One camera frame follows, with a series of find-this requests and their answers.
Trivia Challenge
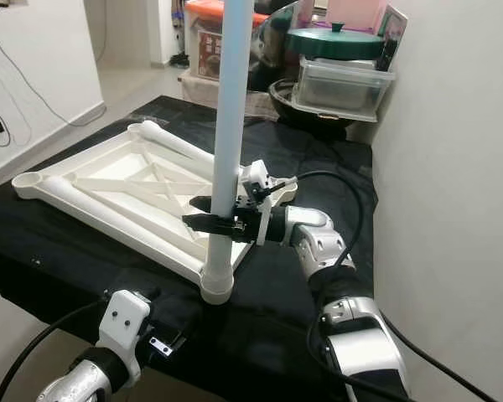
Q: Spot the white plastic table top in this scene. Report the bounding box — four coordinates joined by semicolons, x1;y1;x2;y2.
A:
13;120;273;304

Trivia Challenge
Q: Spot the black tablecloth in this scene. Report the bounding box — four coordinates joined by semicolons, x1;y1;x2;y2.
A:
0;95;378;402

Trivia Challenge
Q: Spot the beige low platform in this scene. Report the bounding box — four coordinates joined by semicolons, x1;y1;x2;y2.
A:
179;71;273;118

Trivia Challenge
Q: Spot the dark metal wok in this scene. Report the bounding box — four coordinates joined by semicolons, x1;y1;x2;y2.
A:
268;77;349;133

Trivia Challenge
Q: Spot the clear storage box orange lid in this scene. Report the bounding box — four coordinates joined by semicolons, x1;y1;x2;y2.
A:
184;0;223;80

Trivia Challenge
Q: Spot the clear plastic storage box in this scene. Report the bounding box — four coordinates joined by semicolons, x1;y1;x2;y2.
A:
292;57;397;124

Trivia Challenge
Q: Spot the green pot lid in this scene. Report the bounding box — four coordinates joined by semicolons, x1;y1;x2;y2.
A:
287;23;385;61

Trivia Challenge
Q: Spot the pink plastic container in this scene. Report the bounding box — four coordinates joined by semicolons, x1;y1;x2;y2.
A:
325;0;386;30

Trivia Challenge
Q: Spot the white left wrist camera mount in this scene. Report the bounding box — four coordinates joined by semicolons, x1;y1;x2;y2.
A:
96;289;154;367

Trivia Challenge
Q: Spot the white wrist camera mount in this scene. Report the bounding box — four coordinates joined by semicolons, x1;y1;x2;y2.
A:
239;157;299;249
96;289;154;367

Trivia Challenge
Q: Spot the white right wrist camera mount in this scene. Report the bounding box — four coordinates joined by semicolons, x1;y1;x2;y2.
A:
239;157;299;249

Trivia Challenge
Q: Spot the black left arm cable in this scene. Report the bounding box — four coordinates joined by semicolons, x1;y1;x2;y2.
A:
0;300;107;402

